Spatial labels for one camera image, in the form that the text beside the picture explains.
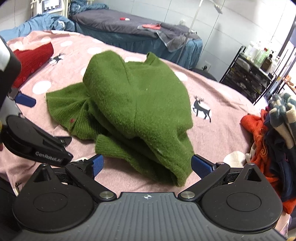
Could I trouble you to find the clear plastic bottles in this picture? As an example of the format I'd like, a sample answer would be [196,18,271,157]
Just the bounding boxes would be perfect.
[243,41,269,67]

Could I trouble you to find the white floor lamp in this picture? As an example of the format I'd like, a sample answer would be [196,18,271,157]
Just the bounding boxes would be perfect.
[183,1,220,49]

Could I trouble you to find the green knit cardigan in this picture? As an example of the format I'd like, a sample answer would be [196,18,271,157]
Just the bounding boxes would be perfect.
[46,51,194,186]

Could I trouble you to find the orange knit garment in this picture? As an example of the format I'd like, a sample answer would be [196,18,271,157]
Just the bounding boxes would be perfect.
[240,109,295,214]

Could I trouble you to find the dark navy garment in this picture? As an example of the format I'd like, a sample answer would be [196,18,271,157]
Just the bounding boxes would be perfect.
[264,129,295,201]

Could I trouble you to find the small red white object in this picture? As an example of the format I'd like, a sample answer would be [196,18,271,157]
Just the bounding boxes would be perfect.
[120,17,130,21]

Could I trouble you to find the brown glass bottle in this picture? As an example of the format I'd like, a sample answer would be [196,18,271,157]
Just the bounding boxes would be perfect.
[260,54,273,72]

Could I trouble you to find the grey towel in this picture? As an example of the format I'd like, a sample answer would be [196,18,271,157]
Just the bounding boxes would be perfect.
[137,23,200,52]

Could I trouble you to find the wall socket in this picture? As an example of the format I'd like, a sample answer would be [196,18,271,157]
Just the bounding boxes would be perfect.
[202,61,211,71]

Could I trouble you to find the red knit sweater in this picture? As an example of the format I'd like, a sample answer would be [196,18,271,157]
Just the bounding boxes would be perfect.
[13,43,54,88]

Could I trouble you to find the massage bed with grey cover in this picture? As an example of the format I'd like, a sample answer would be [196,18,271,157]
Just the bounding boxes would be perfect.
[72,9,203,69]

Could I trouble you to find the black trolley cart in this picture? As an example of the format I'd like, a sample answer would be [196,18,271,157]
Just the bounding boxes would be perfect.
[220,46,273,104]

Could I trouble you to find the red cloth on bed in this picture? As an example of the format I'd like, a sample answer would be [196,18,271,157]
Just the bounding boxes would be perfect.
[142,24,161,30]

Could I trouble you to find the blue crumpled bedding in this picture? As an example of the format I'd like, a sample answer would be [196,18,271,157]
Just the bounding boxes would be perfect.
[1,14,75,41]

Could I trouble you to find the white medical machine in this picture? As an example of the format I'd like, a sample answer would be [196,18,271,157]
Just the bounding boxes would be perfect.
[30,0,69,18]

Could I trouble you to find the checkered plaid scarf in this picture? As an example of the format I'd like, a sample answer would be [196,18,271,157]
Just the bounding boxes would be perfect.
[268,93,296,149]

